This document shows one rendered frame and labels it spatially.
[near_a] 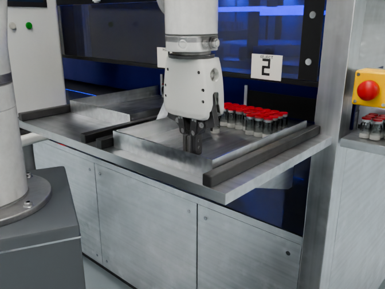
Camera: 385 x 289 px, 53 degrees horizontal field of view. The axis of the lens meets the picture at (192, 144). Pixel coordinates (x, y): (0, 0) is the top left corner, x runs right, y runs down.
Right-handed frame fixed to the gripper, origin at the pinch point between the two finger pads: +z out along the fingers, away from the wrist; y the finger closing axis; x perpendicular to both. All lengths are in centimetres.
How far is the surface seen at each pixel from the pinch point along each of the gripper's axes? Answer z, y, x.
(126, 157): 4.3, 13.1, 4.2
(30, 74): -3, 90, -17
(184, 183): 5.1, -2.3, 4.7
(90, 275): 92, 94, -34
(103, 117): 3.3, 38.5, -9.3
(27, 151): 28, 100, -16
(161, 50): -12, 43, -35
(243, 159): 2.4, -7.3, -5.1
